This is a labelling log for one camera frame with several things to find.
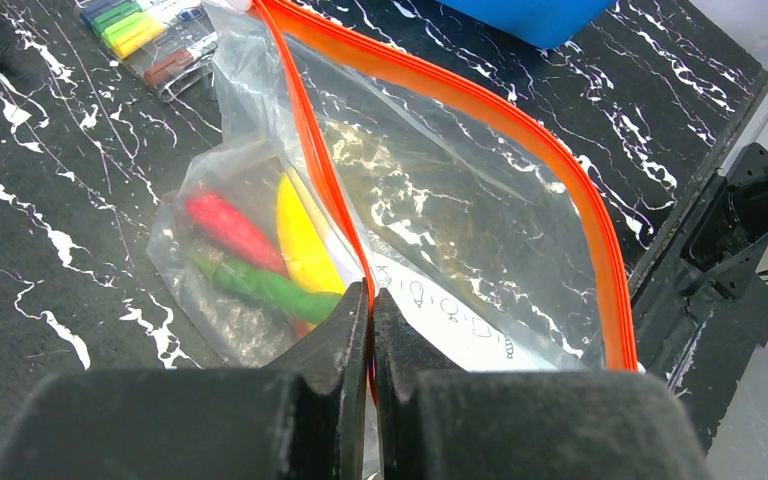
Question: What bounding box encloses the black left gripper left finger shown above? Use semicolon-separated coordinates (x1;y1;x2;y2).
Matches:
0;282;370;479

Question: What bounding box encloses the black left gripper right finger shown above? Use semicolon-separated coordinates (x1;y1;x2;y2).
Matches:
373;291;710;479

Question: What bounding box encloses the green vegetable toy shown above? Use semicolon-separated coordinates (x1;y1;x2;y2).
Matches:
188;250;343;325

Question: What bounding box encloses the red chili pepper toy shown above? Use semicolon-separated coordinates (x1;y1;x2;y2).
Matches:
184;191;287;276

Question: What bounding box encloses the clear zip top bag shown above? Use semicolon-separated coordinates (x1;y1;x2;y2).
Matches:
148;1;638;371

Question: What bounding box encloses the yellow banana toy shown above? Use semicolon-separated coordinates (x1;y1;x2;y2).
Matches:
275;171;346;293

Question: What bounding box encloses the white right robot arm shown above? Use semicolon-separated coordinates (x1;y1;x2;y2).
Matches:
683;143;768;278

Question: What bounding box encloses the marker pen pack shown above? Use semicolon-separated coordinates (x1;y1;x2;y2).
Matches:
76;0;218;102

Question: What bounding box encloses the blue plastic bin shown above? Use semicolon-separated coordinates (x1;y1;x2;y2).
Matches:
440;0;616;50

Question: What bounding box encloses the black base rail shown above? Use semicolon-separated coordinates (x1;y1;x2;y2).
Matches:
631;73;768;447

